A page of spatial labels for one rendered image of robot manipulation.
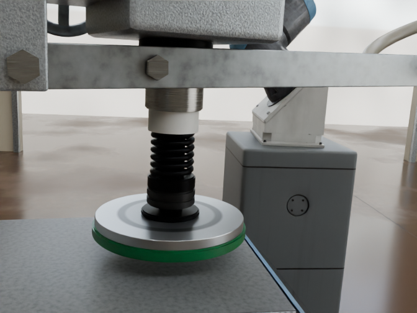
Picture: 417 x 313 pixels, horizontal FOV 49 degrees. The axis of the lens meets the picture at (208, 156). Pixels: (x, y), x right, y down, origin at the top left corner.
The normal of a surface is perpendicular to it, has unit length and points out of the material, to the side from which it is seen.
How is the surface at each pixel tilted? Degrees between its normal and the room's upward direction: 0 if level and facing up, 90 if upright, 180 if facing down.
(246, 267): 0
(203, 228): 0
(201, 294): 0
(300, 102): 90
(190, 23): 90
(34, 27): 90
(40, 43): 90
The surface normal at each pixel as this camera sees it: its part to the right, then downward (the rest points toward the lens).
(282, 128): 0.04, 0.20
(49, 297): 0.05, -0.98
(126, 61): 0.44, 0.20
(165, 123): -0.23, 0.18
